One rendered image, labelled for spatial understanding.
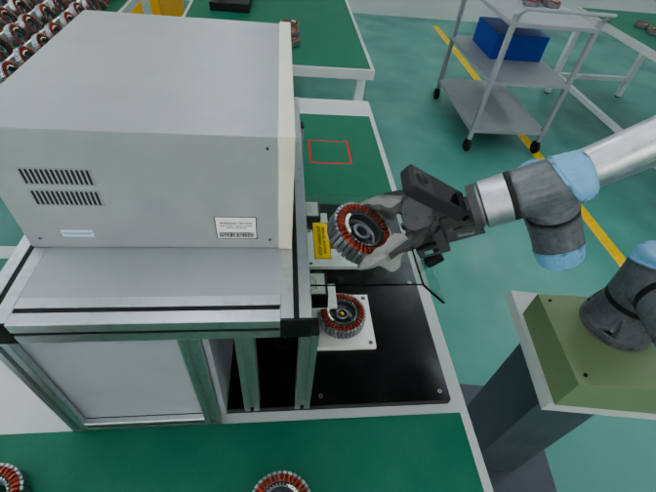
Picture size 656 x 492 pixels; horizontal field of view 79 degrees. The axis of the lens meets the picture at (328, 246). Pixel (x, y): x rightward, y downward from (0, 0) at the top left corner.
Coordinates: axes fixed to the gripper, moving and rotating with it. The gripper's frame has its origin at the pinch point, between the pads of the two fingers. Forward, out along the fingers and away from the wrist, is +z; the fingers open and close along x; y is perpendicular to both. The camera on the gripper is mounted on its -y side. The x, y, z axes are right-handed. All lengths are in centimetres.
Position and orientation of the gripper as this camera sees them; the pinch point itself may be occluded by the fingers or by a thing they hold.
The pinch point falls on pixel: (355, 233)
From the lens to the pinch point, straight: 67.9
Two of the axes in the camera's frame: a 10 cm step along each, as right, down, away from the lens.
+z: -8.9, 2.7, 3.8
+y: 4.6, 5.4, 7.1
